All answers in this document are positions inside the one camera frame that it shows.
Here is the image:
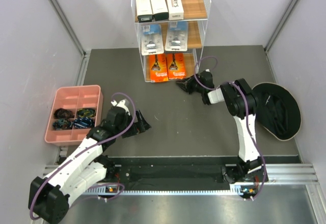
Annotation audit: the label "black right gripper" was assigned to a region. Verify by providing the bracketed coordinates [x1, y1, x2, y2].
[176, 74, 205, 95]

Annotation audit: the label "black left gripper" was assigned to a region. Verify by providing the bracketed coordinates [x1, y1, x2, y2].
[115, 109, 150, 138]

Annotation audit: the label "orange Gillette Fusion box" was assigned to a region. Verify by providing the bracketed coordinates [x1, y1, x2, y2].
[149, 53, 169, 82]
[166, 53, 186, 80]

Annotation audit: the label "blue Gillette blister pack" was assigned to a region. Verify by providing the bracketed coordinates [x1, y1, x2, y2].
[141, 24, 164, 56]
[165, 21, 188, 52]

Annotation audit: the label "white Harry's logo box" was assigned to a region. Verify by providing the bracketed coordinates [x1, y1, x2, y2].
[166, 0, 184, 20]

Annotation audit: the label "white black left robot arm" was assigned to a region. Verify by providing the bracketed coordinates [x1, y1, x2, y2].
[28, 100, 151, 223]

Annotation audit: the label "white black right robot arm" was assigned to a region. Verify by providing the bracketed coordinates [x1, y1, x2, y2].
[176, 69, 264, 183]

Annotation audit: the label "pink compartment tray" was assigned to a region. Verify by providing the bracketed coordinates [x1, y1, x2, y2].
[45, 85, 103, 146]

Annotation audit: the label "black and beige bucket hat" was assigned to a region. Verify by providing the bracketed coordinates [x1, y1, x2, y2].
[253, 82, 302, 141]

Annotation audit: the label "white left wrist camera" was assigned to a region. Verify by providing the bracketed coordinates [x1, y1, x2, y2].
[111, 99, 130, 114]

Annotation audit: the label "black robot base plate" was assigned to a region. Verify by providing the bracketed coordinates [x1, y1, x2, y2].
[101, 156, 268, 184]

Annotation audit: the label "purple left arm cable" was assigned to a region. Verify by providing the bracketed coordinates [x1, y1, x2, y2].
[29, 93, 137, 220]

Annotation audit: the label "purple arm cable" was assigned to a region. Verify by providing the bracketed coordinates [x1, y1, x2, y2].
[29, 93, 137, 220]
[194, 55, 266, 201]

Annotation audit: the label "blue patterned hair ties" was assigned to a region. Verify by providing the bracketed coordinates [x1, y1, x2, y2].
[52, 106, 97, 130]

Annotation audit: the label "white wire wooden shelf unit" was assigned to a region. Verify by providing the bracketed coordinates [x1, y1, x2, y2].
[131, 0, 211, 82]

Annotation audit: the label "black hair ties pile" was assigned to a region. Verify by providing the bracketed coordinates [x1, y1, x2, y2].
[54, 108, 76, 119]

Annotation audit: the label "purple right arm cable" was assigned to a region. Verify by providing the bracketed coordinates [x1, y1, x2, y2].
[194, 55, 266, 201]

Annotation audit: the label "grey slotted cable duct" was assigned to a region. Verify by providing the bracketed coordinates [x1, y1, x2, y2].
[84, 184, 245, 197]

